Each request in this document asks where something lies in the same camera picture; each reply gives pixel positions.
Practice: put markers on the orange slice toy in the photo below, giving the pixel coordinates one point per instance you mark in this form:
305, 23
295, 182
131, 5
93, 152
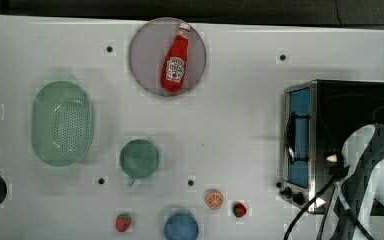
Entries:
214, 199

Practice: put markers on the blue round bowl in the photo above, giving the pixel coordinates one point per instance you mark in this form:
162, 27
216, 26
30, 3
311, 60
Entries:
181, 225

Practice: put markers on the black toaster oven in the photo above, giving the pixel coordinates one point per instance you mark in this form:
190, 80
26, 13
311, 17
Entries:
319, 116

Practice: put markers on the red toy strawberry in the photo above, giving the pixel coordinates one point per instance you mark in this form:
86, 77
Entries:
238, 209

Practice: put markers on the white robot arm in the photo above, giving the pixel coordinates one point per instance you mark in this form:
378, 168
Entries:
348, 214

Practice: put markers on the yellow plush banana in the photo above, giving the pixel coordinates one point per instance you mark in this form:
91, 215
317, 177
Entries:
332, 158

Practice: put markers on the red ketchup bottle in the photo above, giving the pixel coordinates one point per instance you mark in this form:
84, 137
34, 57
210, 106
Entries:
175, 63

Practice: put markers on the green cup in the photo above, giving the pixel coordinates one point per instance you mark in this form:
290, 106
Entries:
139, 159

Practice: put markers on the grey round plate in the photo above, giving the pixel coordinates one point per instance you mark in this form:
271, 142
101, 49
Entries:
149, 47

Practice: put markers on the green perforated colander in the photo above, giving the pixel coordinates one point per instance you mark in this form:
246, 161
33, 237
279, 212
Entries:
62, 124

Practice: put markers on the red strawberry near bowl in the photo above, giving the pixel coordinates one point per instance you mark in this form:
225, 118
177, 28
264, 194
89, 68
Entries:
123, 222

